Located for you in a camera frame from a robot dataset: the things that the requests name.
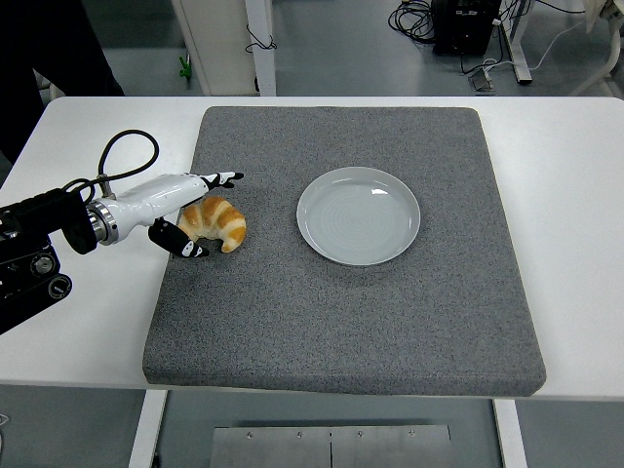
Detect grey felt mat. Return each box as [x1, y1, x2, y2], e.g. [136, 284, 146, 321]
[140, 105, 547, 399]

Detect white table leg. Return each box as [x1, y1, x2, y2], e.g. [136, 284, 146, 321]
[491, 398, 528, 468]
[127, 389, 170, 468]

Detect white cabinet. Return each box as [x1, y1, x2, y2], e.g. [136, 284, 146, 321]
[170, 0, 278, 98]

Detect thin black cable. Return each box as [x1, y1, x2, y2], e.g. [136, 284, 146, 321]
[245, 23, 278, 54]

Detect grey floor pedal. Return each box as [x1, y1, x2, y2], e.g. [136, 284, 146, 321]
[467, 67, 497, 94]

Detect white desk leg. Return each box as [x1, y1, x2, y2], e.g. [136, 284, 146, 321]
[499, 0, 533, 85]

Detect white chair base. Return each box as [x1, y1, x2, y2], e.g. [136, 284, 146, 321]
[567, 0, 624, 98]

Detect black cable bundle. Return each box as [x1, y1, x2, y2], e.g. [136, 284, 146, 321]
[387, 0, 438, 46]

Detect golden croissant bread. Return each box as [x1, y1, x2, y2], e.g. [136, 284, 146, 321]
[176, 195, 248, 254]

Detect white cable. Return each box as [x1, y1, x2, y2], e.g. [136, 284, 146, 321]
[485, 19, 586, 74]

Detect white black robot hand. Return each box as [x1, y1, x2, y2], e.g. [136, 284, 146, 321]
[107, 170, 246, 260]

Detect person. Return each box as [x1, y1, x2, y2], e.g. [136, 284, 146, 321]
[0, 0, 126, 170]

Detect black computer case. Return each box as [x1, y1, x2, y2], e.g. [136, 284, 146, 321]
[431, 0, 503, 56]

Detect grey round plate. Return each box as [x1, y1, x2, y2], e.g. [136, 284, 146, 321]
[295, 166, 422, 267]

